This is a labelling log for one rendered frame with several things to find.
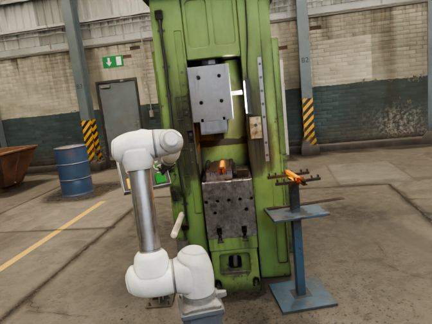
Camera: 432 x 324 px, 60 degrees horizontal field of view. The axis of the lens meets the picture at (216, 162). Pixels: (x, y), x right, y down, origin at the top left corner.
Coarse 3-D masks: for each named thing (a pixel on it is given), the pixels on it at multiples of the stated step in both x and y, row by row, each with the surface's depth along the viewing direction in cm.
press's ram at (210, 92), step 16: (224, 64) 267; (192, 80) 270; (208, 80) 269; (224, 80) 269; (192, 96) 272; (208, 96) 272; (224, 96) 271; (192, 112) 274; (208, 112) 274; (224, 112) 273
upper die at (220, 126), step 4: (220, 120) 274; (224, 120) 274; (200, 124) 276; (204, 124) 275; (208, 124) 275; (212, 124) 275; (216, 124) 275; (220, 124) 275; (224, 124) 275; (204, 128) 276; (208, 128) 276; (212, 128) 276; (216, 128) 276; (220, 128) 276; (224, 128) 275; (204, 132) 277; (208, 132) 276; (212, 132) 276; (216, 132) 276; (220, 132) 276
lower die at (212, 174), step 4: (224, 160) 314; (228, 160) 317; (208, 164) 316; (212, 164) 314; (216, 164) 307; (224, 164) 297; (228, 164) 300; (212, 168) 290; (216, 168) 288; (228, 168) 282; (208, 172) 282; (212, 172) 282; (216, 172) 282; (224, 172) 282; (228, 172) 282; (232, 172) 296; (208, 176) 283; (212, 176) 283; (216, 176) 282; (220, 176) 282; (224, 176) 282; (228, 176) 282; (232, 176) 282; (208, 180) 283; (212, 180) 283
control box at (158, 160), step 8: (160, 160) 273; (120, 168) 262; (152, 168) 269; (160, 168) 271; (120, 176) 261; (128, 176) 262; (152, 176) 267; (168, 176) 270; (152, 184) 265; (160, 184) 266; (168, 184) 271; (128, 192) 259
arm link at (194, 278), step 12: (180, 252) 171; (192, 252) 168; (204, 252) 171; (180, 264) 167; (192, 264) 166; (204, 264) 168; (180, 276) 166; (192, 276) 166; (204, 276) 167; (180, 288) 166; (192, 288) 167; (204, 288) 168
